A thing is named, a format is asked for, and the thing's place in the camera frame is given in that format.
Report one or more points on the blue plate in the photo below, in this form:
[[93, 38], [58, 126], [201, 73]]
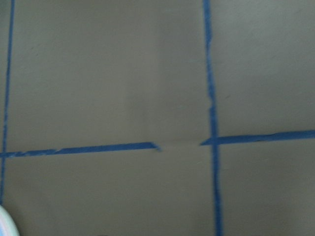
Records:
[[7, 225]]

